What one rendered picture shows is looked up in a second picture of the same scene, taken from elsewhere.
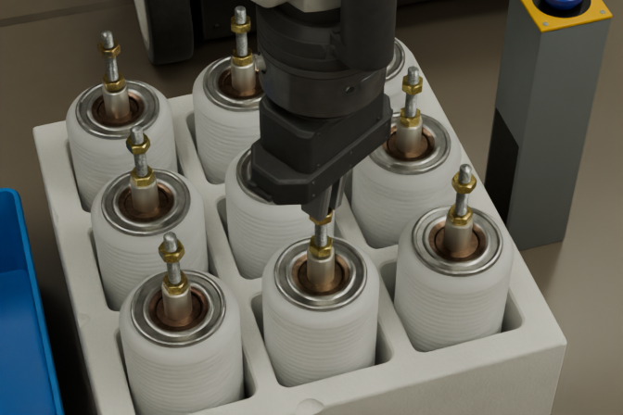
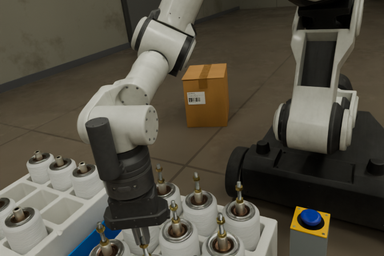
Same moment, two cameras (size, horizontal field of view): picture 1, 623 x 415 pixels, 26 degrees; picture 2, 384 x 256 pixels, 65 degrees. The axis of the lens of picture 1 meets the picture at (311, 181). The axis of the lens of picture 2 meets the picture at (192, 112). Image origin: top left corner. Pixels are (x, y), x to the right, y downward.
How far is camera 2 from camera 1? 70 cm
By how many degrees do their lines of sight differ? 45
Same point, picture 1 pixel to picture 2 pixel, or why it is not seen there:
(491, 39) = (348, 242)
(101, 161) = not seen: hidden behind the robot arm
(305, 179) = (110, 219)
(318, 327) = not seen: outside the picture
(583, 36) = (312, 240)
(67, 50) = (216, 183)
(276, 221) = (162, 245)
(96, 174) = not seen: hidden behind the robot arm
